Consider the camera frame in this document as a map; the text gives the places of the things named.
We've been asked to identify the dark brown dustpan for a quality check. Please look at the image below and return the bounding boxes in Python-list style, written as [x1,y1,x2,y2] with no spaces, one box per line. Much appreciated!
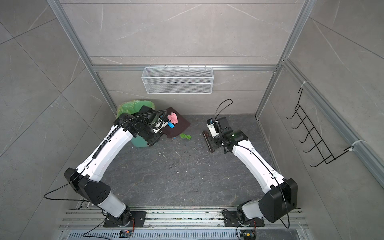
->
[163,107,191,139]

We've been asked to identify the aluminium rail front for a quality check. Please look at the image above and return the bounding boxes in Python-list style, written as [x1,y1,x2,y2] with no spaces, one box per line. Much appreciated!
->
[57,207,309,232]

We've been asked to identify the yellow-green bin liner bag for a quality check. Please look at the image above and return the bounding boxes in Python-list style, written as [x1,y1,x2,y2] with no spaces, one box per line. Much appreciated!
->
[116,100,155,117]

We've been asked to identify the pink paper scrap far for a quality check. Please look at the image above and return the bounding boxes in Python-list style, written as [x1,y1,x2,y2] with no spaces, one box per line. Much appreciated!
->
[167,113,179,125]

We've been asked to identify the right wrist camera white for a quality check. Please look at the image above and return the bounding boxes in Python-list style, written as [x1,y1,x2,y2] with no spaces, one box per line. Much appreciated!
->
[207,118,219,138]

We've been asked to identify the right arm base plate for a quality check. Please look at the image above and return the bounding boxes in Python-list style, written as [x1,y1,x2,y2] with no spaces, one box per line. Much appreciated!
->
[222,209,265,227]

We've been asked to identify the lime green paper scrap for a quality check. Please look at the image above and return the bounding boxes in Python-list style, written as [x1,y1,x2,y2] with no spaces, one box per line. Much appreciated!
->
[180,133,192,140]

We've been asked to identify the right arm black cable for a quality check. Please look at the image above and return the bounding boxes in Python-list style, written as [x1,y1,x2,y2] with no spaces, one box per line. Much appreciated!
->
[214,98,234,120]

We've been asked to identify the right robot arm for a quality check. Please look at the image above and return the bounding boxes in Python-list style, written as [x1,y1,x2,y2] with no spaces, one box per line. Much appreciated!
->
[203,117,298,223]

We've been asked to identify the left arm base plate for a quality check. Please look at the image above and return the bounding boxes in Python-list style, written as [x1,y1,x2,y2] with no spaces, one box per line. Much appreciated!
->
[103,211,147,228]

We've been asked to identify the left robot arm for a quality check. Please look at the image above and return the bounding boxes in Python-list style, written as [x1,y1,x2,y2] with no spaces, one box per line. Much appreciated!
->
[64,106,168,225]

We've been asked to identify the white wire mesh basket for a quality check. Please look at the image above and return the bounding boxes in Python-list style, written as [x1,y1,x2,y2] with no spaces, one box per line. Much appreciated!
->
[142,66,214,95]

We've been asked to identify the black wire hook rack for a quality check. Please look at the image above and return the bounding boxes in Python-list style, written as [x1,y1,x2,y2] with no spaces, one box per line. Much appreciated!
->
[286,88,355,168]

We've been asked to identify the green plastic trash bin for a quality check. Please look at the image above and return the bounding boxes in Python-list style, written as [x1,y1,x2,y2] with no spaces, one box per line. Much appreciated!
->
[131,136,148,148]

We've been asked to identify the brown cartoon face brush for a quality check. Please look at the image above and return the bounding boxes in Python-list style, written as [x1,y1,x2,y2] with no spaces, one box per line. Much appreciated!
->
[202,131,217,153]

